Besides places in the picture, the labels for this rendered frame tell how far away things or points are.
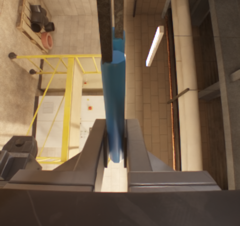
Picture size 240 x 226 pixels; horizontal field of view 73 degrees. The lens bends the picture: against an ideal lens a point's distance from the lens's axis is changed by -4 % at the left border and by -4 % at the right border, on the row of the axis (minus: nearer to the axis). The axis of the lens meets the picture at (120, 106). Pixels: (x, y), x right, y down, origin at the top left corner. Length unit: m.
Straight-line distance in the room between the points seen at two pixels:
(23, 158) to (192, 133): 3.01
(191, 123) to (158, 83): 1.79
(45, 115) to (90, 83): 1.29
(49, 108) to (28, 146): 3.85
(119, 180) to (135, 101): 2.00
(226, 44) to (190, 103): 1.25
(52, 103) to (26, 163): 3.93
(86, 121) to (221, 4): 3.63
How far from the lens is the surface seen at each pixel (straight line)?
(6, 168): 0.26
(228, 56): 3.53
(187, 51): 3.52
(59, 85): 4.33
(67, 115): 2.88
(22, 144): 0.36
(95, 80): 4.14
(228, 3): 4.16
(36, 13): 4.27
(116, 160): 0.16
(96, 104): 3.90
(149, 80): 4.56
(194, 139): 3.16
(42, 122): 4.22
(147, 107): 4.37
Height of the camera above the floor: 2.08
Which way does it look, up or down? level
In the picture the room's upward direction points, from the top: 90 degrees clockwise
